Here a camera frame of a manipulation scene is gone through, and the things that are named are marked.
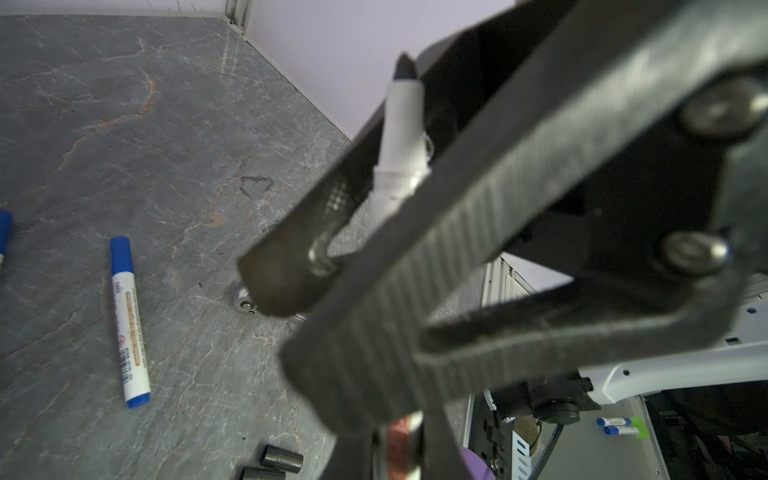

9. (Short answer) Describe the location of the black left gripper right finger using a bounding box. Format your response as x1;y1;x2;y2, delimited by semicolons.
421;410;472;480

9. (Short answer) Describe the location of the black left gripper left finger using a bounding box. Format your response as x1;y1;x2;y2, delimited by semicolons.
319;435;374;480

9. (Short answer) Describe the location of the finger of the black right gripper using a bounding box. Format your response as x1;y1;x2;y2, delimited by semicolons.
237;1;575;317
281;1;767;435

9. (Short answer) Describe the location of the black pen cap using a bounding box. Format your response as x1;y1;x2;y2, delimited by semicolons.
238;466;286;480
260;444;304;474

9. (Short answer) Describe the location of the white marker black tip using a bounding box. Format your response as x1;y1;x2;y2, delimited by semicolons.
110;236;151;409

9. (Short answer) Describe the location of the white marker blue end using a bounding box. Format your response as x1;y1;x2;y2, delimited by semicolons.
0;210;14;264

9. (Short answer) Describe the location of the white marker on table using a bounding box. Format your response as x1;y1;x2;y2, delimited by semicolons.
362;52;433;480

